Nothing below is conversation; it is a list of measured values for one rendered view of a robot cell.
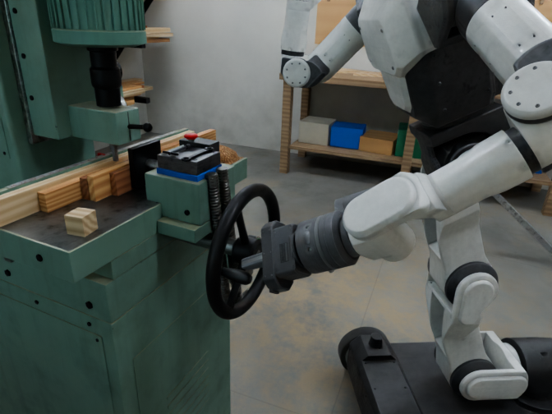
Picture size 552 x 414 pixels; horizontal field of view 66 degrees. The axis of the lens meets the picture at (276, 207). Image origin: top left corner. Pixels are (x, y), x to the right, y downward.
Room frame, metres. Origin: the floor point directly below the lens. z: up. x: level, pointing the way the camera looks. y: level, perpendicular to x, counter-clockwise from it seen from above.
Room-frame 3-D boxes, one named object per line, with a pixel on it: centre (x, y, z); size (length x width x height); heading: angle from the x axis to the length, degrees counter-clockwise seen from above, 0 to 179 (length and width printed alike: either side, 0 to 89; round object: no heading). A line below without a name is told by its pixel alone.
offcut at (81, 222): (0.67, 0.34, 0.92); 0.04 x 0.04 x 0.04; 76
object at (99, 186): (0.89, 0.33, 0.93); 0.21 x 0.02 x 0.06; 156
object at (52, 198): (1.01, 0.32, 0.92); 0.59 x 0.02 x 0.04; 156
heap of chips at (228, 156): (1.12, 0.18, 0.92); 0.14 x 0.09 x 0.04; 66
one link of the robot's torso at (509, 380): (1.04, -0.66, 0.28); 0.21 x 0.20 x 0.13; 96
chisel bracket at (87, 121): (0.92, 0.38, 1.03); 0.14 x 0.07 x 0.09; 66
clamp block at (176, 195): (0.85, 0.18, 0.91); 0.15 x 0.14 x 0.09; 156
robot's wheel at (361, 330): (1.28, -0.36, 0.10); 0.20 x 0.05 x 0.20; 96
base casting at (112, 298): (0.96, 0.48, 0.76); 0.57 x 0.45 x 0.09; 66
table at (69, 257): (0.89, 0.26, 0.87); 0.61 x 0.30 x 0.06; 156
